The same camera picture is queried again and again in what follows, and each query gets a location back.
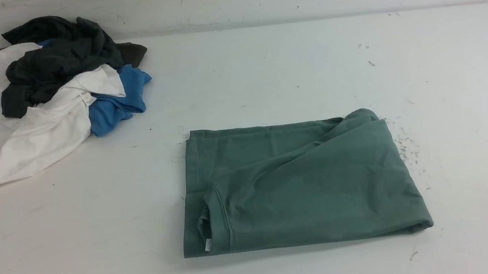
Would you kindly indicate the white shirt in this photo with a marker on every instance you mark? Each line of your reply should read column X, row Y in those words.
column 22, row 160

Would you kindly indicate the blue shirt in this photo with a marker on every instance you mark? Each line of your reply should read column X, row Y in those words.
column 94, row 113

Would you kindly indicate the green long sleeve shirt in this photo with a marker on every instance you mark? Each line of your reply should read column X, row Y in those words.
column 306, row 183

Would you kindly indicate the dark grey shirt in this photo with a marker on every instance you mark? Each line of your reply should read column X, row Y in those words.
column 65, row 49

